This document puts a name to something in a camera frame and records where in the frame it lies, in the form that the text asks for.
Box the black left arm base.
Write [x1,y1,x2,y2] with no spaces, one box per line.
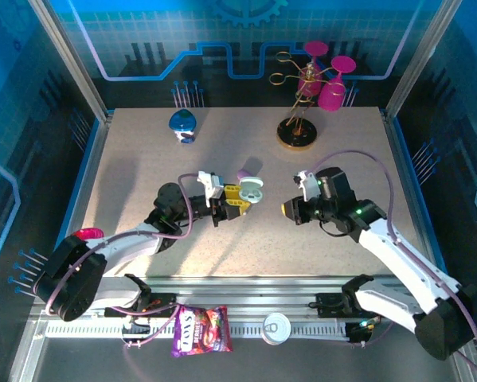
[104,292,178,318]

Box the purple candy bag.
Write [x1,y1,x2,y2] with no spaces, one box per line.
[170,304,234,358]

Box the aluminium front rail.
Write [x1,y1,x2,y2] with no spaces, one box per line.
[34,274,462,323]

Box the silver tin can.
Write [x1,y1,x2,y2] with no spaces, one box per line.
[260,312,292,345]

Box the gold wire glass rack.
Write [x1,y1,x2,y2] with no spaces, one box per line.
[268,50,319,150]

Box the pink wine glass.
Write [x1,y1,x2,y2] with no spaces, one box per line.
[316,55,358,112]
[296,41,330,98]

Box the pink red plastic cup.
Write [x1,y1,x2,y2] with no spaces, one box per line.
[71,227,104,240]

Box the white slotted cable duct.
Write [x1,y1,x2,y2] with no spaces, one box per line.
[45,321,350,340]

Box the blue white plastic bottle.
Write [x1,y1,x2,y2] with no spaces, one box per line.
[168,109,198,145]

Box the black controller board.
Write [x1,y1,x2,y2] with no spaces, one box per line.
[346,318,382,345]
[120,320,152,349]

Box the aluminium frame post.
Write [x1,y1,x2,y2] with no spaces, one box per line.
[383,0,462,120]
[29,0,114,123]

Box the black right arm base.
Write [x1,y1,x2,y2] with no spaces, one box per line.
[315,292,382,319]

